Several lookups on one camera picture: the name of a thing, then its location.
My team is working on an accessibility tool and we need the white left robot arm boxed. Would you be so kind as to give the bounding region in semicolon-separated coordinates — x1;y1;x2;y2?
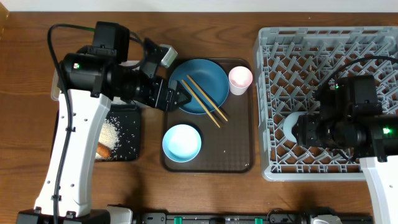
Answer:
17;22;191;223

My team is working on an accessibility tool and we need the grey plastic dishwasher rack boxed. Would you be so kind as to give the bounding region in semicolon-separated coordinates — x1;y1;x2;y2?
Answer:
253;26;397;182

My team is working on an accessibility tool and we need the light blue plastic cup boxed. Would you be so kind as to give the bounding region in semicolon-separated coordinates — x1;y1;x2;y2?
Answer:
282;112;306;143

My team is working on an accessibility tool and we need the pile of white rice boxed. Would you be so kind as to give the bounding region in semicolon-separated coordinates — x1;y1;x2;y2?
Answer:
95;114;139;161

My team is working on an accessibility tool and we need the dark blue plate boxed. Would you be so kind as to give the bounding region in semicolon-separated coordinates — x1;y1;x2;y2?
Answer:
169;59;229;112

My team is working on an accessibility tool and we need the pink plastic cup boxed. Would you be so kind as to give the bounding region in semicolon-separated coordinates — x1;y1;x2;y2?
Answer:
228;66;253;96

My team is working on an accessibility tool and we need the wooden chopstick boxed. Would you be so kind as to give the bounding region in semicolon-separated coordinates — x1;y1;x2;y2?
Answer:
187;75;228;122
182;80;221;128

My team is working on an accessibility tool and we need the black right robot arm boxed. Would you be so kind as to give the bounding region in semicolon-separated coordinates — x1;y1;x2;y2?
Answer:
283;75;397;223

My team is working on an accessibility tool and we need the brown serving tray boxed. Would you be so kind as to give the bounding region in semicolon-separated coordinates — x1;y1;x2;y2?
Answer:
161;58;254;173

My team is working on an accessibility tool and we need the orange carrot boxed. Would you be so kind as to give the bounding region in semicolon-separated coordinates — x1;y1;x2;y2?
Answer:
96;143;111;159

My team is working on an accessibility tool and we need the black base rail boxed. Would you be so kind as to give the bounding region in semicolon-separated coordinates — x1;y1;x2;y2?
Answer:
133;212;374;224

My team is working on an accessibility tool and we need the light blue bowl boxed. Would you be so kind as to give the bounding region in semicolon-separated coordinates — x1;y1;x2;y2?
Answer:
162;124;202;163

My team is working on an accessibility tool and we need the clear plastic bin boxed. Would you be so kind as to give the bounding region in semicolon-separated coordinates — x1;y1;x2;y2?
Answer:
51;60;149;108

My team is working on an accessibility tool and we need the black tray bin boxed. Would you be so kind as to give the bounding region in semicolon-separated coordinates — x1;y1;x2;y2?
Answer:
50;104;142;162

